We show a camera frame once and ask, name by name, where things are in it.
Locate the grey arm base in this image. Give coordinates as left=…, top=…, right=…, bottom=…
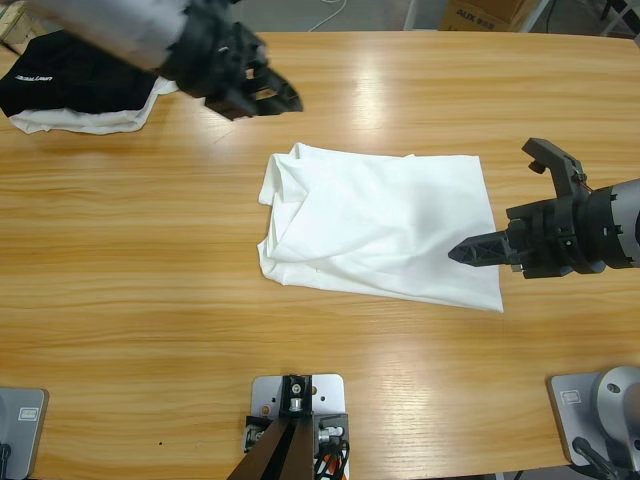
left=546, top=366, right=640, bottom=469
left=0, top=387, right=50, bottom=480

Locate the black metal stand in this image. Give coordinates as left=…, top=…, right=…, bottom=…
left=599, top=0, right=640, bottom=37

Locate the wooden pallet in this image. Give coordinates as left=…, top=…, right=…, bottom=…
left=0, top=0, right=39, bottom=49

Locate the orange cable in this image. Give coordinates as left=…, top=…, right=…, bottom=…
left=319, top=449, right=351, bottom=480

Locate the white t-shirt with black logo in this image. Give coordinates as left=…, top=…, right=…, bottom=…
left=257, top=142, right=505, bottom=314

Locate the cardboard box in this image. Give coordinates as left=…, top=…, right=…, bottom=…
left=438, top=0, right=540, bottom=32

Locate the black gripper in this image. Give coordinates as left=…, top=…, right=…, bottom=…
left=447, top=192, right=609, bottom=280
left=161, top=0, right=305, bottom=122

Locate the white floor cable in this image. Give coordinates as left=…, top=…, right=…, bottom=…
left=307, top=0, right=351, bottom=32

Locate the white metal post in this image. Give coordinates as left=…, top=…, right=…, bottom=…
left=402, top=0, right=427, bottom=30
left=523, top=0, right=556, bottom=32

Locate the folded black t-shirt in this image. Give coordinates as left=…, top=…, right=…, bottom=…
left=0, top=32, right=166, bottom=120

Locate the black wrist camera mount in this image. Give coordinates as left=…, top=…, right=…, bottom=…
left=521, top=137, right=586, bottom=202

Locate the folded white t-shirt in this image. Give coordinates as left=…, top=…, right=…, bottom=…
left=8, top=78, right=180, bottom=136

